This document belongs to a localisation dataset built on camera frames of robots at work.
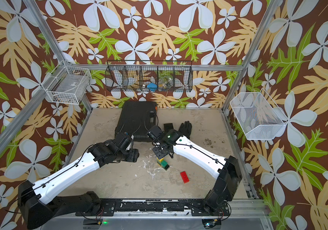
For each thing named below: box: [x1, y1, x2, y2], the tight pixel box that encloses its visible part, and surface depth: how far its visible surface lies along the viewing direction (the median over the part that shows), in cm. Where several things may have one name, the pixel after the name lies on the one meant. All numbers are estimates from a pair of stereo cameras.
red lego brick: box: [180, 171, 190, 184], surface depth 85 cm
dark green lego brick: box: [160, 160, 170, 171], surface depth 86 cm
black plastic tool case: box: [114, 101, 158, 143], surface depth 113 cm
